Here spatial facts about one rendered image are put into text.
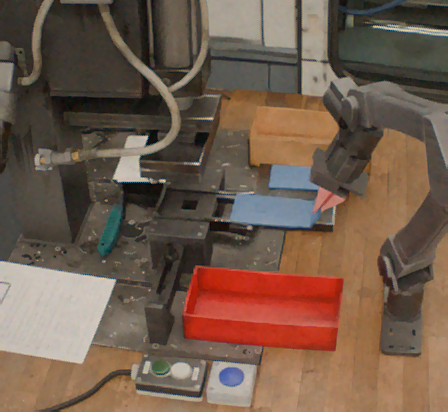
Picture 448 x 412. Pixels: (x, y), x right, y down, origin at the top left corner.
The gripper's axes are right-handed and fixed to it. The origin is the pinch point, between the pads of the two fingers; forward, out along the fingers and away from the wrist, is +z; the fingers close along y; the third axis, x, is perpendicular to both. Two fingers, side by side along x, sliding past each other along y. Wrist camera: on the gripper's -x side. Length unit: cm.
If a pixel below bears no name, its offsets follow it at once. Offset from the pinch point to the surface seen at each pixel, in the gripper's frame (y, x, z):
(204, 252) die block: 14.2, 8.3, 12.2
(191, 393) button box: 9.1, 37.5, 14.7
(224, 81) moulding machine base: 21, -62, 22
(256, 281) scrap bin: 4.9, 12.5, 9.6
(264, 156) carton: 8.8, -24.4, 11.4
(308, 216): 0.7, 0.5, 1.8
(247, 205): 10.5, -0.9, 6.3
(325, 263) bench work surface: -6.4, 2.1, 8.4
